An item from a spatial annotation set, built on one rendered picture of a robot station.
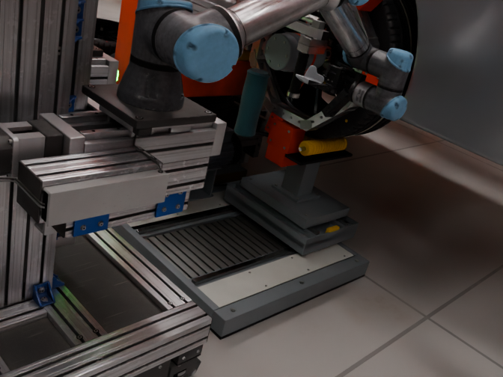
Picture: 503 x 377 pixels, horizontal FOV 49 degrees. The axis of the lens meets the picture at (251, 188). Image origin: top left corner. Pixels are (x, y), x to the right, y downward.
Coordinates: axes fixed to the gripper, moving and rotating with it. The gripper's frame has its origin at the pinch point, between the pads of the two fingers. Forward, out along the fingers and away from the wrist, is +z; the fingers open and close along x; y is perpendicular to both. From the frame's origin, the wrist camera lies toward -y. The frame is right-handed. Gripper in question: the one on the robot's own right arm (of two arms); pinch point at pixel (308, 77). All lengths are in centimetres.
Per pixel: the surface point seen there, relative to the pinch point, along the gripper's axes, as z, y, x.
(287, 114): 21.5, -22.4, -20.3
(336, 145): 6.8, -31.0, -37.9
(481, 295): -54, -83, -94
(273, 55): 22.7, 0.2, -5.8
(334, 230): -3, -66, -40
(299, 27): 10.4, 13.5, -1.4
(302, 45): 4.7, 9.1, 1.6
